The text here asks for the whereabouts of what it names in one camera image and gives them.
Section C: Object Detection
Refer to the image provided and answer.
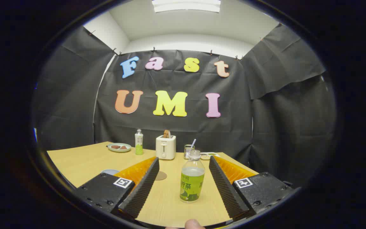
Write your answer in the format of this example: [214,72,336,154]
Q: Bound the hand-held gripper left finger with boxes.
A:
[75,156,160,220]

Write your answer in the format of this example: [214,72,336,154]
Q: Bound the small capped green white bottle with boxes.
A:
[135,129,144,156]

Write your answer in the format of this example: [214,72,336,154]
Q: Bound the ceiling light panel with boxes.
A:
[152,0,221,13]

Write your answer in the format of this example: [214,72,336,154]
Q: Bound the clear juice bottle green label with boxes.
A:
[180,149,206,203]

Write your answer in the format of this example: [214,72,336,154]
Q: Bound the wooden table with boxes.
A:
[47,142,260,228]

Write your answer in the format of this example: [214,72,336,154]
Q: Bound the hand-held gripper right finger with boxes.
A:
[208,155,295,221]

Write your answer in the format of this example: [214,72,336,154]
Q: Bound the white toaster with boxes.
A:
[156,135,176,160]

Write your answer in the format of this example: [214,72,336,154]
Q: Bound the pale green plate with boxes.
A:
[107,143,132,153]

